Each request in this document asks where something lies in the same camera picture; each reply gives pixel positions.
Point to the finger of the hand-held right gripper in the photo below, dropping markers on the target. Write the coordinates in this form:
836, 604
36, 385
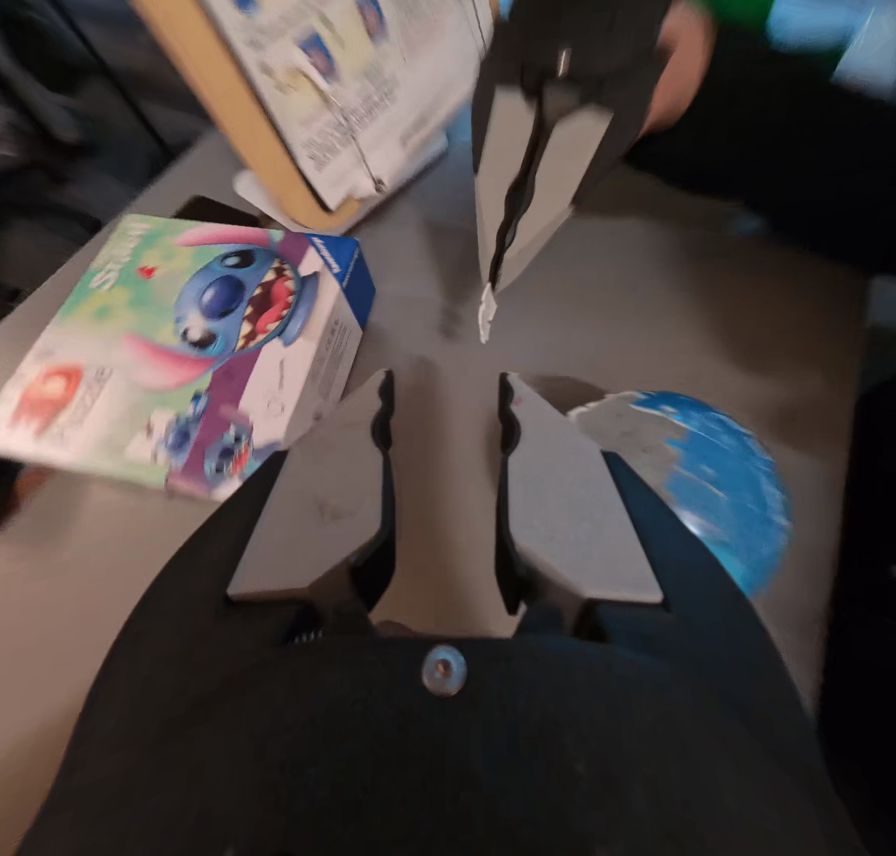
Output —
560, 163
500, 142

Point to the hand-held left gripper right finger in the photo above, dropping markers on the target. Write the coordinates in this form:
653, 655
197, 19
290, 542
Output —
567, 513

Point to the white puzzle piece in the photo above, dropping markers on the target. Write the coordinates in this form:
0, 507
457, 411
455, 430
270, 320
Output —
488, 314

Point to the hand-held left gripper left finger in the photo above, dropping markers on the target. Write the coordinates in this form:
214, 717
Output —
329, 506

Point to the blue puzzle ball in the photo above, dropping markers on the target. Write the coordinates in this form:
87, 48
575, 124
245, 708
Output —
721, 478

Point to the printed instruction sheet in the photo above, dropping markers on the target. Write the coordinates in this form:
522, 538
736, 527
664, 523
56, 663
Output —
336, 65

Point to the person's right hand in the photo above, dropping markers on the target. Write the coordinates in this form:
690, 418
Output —
682, 58

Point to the printed puzzle box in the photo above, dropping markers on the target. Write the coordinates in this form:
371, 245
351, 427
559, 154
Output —
175, 352

